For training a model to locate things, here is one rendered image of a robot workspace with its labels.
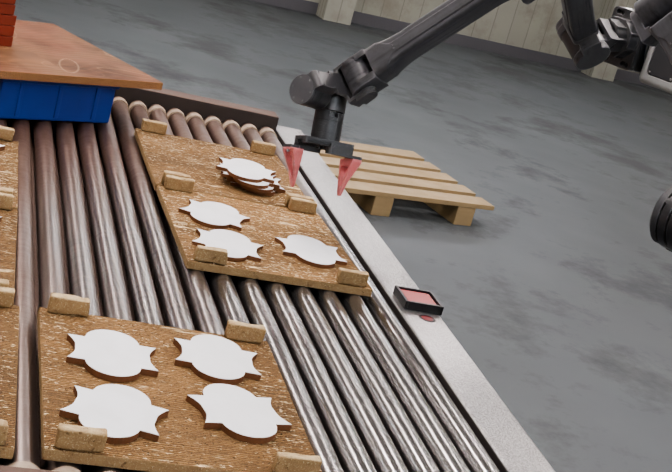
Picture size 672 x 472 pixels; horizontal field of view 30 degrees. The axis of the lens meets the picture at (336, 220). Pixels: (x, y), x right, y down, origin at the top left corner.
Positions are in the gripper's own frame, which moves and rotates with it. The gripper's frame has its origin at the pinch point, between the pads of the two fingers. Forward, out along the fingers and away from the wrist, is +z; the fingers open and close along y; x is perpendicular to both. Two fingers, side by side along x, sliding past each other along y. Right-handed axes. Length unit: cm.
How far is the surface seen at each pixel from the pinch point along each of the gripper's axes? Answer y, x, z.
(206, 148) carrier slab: -7, 59, -6
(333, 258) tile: 4.4, -4.1, 12.8
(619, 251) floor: 311, 361, -6
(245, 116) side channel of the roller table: 12, 97, -18
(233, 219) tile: -12.4, 9.1, 9.0
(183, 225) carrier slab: -23.3, 3.8, 11.6
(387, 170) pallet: 178, 391, -27
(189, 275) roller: -25.3, -14.4, 19.6
